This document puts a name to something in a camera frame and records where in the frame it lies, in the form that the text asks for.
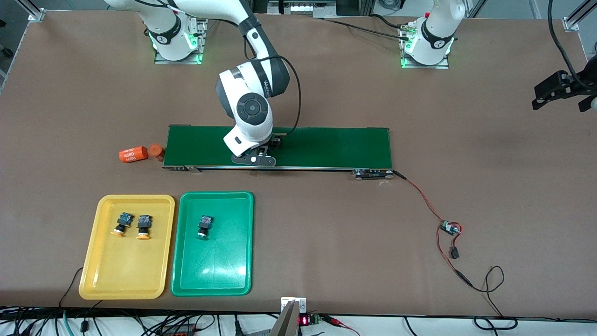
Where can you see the green plastic tray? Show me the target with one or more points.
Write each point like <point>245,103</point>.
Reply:
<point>219,266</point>

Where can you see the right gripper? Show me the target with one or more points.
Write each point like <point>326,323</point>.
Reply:
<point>274,142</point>

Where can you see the green conveyor belt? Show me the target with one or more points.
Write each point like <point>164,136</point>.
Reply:
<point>326,147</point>

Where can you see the aluminium frame post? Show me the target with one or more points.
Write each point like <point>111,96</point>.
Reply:
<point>576,16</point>
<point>475,8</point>
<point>36,11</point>

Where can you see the yellow plastic tray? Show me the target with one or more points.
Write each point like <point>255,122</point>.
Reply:
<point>126,266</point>

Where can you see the orange printed cylinder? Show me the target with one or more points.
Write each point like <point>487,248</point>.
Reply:
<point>156,151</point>
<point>133,154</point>

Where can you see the small black controller board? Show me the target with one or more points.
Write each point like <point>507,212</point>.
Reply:
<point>450,228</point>

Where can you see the green mushroom push button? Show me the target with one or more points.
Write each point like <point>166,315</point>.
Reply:
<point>202,234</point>

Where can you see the grey camera pole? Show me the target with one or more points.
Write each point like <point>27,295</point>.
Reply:
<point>284,324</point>

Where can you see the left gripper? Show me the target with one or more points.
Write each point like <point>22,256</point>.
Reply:
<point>579,80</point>

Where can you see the grey electronics unit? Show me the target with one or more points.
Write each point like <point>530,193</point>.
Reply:
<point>303,8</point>

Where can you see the yellow mushroom push button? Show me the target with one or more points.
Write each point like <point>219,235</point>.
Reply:
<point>143,236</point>
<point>118,232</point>

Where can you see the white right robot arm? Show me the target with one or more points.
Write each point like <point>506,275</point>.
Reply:
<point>252,109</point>

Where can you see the black red power strip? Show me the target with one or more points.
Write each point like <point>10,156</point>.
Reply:
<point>177,331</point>

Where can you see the red black power lead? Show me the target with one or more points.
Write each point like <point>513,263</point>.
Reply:
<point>461,277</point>

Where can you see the red probe lead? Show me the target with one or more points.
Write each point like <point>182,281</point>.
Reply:
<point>336,321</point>

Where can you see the silver camera mount bracket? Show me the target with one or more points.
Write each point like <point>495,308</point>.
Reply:
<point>285,302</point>

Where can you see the red LED display module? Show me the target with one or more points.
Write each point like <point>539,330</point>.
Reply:
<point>305,320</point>

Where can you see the black inline switch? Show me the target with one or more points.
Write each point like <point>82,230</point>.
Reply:
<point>454,253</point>

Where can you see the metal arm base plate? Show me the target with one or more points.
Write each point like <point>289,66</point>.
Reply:
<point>419,66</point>
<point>203,37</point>

